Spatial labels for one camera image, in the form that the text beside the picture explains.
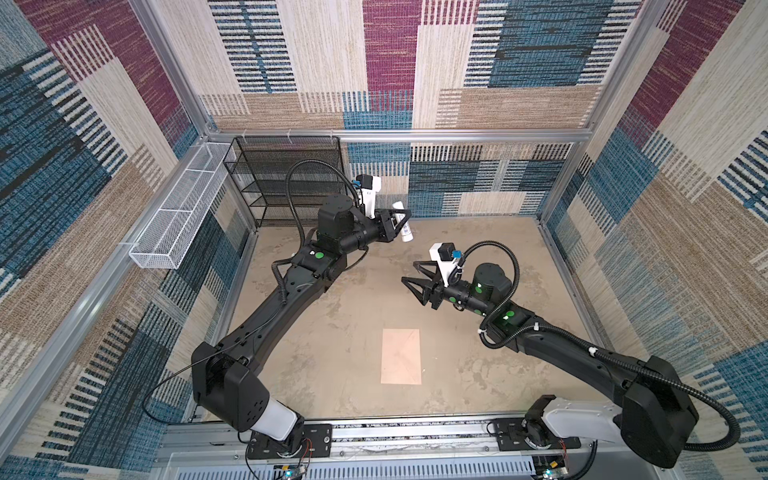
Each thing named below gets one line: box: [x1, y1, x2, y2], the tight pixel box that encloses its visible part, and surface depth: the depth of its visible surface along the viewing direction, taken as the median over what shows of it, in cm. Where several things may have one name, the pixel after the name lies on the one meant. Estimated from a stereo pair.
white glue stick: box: [392, 201, 414, 242], surface depth 70 cm
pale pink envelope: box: [380, 328, 422, 385], surface depth 88 cm
